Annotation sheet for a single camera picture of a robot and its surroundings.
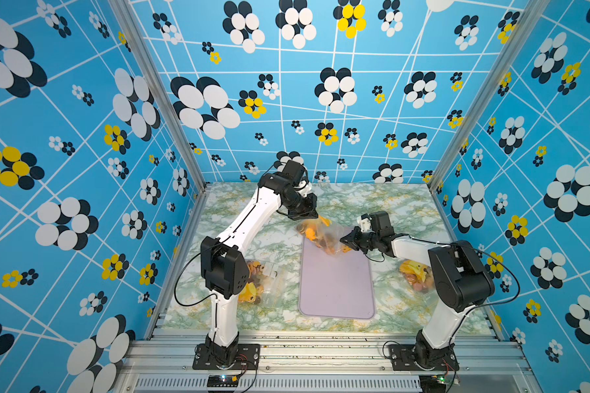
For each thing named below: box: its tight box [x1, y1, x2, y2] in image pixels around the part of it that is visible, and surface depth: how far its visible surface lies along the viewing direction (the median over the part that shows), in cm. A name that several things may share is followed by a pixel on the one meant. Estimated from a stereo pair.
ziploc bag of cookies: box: [296, 214, 353, 257], surface depth 93 cm
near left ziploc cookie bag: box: [237, 260, 283, 307], surface depth 90 cm
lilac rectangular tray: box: [298, 237, 375, 320], surface depth 89 cm
